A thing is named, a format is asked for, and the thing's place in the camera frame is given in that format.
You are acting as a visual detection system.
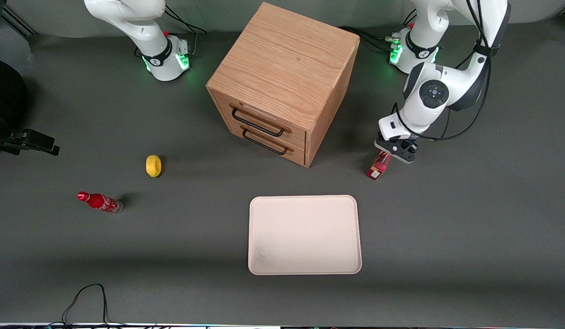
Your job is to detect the red cookie box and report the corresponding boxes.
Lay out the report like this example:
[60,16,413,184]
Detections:
[366,151,393,180]

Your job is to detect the beige plastic tray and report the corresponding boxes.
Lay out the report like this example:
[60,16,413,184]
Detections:
[248,195,362,276]

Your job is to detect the red cola bottle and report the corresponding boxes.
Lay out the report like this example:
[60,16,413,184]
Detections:
[77,191,123,214]

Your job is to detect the yellow lemon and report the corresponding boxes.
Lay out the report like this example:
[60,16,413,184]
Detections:
[145,155,162,178]

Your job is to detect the wooden drawer cabinet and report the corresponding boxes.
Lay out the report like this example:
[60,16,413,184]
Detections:
[206,2,361,168]

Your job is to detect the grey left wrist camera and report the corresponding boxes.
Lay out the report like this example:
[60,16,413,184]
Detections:
[374,139,416,164]

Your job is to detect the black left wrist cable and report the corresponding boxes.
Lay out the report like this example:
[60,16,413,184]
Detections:
[392,0,496,141]

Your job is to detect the wooden drawer with black handle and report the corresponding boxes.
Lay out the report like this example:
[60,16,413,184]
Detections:
[221,114,307,166]
[212,90,307,151]

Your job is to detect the black left arm base cables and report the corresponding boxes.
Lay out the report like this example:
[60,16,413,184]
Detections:
[340,9,418,52]

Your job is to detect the black arm base cables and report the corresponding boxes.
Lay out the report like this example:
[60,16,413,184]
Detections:
[340,9,418,52]
[164,5,208,59]

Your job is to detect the black metal drawer handle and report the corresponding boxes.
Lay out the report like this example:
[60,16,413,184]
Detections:
[229,104,292,138]
[240,124,294,156]

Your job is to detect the black cable loop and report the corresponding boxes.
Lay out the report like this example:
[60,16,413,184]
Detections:
[47,283,128,328]

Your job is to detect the black right arm base cables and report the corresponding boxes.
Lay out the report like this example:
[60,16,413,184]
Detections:
[164,5,208,59]

